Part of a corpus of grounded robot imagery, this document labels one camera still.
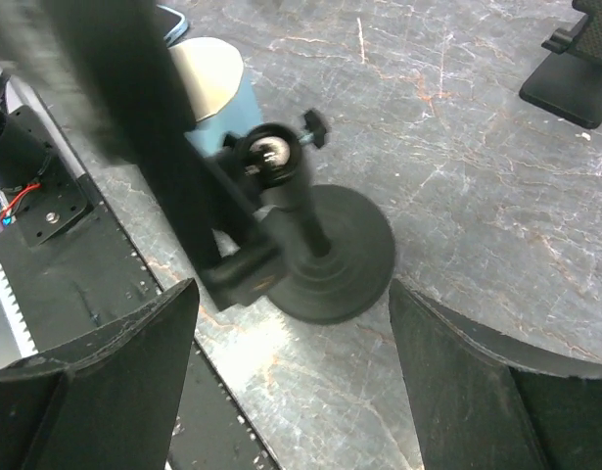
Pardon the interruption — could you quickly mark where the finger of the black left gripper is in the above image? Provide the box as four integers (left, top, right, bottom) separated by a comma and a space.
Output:
0, 1, 149, 164

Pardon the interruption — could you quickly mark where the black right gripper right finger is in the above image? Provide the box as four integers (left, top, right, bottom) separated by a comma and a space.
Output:
389, 280, 602, 469

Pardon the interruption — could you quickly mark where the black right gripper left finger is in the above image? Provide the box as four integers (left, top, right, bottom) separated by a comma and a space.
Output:
0, 280, 200, 469

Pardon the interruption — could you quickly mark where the black phone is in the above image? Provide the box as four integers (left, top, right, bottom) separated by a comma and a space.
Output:
39, 1, 266, 280

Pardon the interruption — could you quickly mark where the black round-base phone holder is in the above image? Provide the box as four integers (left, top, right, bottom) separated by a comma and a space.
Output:
202, 109, 395, 324

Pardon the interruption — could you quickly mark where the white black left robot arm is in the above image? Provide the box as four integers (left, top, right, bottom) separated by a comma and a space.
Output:
0, 1, 158, 190

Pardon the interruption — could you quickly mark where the phone in light blue case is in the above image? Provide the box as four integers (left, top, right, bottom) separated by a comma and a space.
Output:
156, 4, 189, 46

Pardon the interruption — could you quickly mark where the black folding phone stand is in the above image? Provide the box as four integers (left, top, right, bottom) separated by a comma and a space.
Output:
519, 0, 602, 129

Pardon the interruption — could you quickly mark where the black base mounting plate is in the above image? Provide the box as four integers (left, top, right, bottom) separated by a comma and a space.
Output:
0, 106, 277, 469

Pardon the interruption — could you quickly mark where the light blue mug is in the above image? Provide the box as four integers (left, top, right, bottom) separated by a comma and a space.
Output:
169, 37, 263, 157

